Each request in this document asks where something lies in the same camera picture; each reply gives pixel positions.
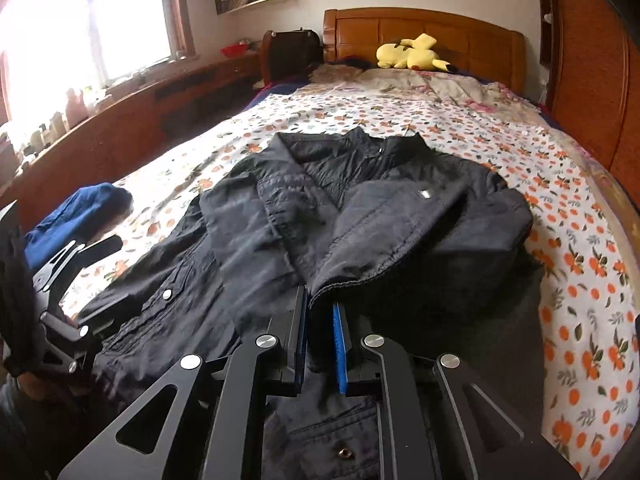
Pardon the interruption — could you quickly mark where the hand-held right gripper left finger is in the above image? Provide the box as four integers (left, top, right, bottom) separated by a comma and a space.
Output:
57, 287, 308, 480

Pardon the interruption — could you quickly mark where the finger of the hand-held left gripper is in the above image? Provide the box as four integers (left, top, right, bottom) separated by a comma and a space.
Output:
40, 310, 101, 373
32, 235, 123, 291

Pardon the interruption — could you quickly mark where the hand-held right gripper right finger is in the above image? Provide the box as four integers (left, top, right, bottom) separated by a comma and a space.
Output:
332, 302, 581, 480

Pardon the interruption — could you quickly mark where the black jacket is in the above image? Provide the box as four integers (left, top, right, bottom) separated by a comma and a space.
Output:
75, 127, 546, 480

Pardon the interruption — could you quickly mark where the person's left hand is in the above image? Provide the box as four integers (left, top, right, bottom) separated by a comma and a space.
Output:
17, 371, 76, 401

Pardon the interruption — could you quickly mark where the navy blue folded garment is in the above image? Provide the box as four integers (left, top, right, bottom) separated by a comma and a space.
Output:
25, 183, 134, 271

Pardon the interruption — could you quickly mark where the long wooden desk cabinet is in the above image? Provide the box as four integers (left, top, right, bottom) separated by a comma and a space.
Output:
0, 54, 262, 216

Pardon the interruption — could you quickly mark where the window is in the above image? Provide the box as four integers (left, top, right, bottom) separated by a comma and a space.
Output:
0, 0, 197, 128

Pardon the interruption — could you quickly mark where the navy red-edged blanket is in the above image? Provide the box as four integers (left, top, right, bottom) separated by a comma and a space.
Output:
240, 72, 321, 113

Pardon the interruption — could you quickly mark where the orange print bed sheet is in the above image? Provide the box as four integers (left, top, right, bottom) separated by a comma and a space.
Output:
57, 77, 640, 468

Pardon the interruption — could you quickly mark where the floral beige quilt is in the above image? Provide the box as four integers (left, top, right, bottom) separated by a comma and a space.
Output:
307, 62, 551, 113

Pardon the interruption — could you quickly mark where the black bag on chair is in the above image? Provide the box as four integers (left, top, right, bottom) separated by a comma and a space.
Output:
260, 29, 324, 86

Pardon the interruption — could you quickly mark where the yellow plush toy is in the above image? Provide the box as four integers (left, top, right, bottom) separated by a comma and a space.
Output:
376, 33, 458, 74

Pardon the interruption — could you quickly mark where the wooden headboard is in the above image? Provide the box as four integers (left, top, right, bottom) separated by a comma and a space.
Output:
322, 8, 527, 106

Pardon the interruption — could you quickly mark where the wooden slatted wardrobe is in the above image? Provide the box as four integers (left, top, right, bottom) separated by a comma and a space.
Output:
532, 0, 640, 196

